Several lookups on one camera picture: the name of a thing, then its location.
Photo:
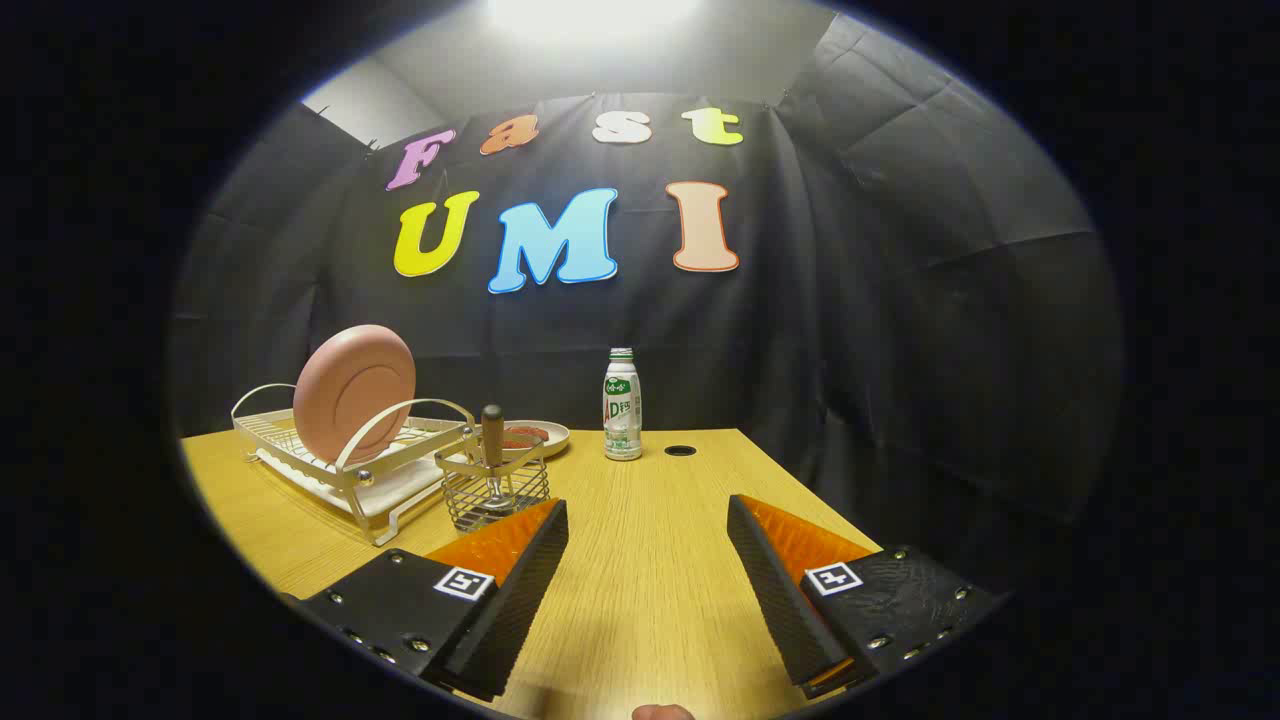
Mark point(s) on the white green-label drink bottle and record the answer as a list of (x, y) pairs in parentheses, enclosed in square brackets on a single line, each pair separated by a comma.
[(622, 410)]

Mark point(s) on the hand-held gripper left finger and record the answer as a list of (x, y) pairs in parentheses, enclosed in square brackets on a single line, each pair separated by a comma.
[(520, 600)]

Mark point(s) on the red meat piece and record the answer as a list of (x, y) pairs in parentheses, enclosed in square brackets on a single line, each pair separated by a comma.
[(525, 436)]

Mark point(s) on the pink plate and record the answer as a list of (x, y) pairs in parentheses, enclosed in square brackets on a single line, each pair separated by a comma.
[(350, 395)]

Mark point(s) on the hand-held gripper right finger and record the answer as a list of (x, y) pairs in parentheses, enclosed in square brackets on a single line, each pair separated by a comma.
[(780, 600)]

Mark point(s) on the beige plate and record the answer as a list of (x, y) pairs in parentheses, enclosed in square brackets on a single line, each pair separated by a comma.
[(556, 435)]

